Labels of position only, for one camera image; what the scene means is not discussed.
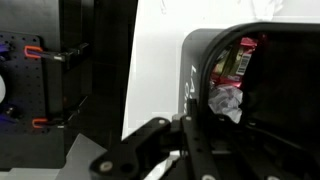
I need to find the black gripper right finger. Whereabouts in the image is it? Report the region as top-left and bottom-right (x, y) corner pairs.
(214, 123), (320, 180)

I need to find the black plastic waste bin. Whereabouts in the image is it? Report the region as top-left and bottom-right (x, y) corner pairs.
(181, 21), (320, 161)

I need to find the crumpled paper inside bin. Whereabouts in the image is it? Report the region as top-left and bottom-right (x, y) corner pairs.
(208, 83), (244, 124)

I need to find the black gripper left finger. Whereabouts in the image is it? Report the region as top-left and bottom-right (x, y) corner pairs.
(89, 98), (222, 180)

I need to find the pink snack wrapper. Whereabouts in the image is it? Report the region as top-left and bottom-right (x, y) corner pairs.
(209, 36), (258, 88)

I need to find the black clamp with orange handle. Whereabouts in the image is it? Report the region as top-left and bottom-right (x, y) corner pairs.
(31, 114), (68, 130)
(23, 42), (90, 65)

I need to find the black pegboard with clamps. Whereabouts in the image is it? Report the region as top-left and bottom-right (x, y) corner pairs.
(0, 0), (139, 169)

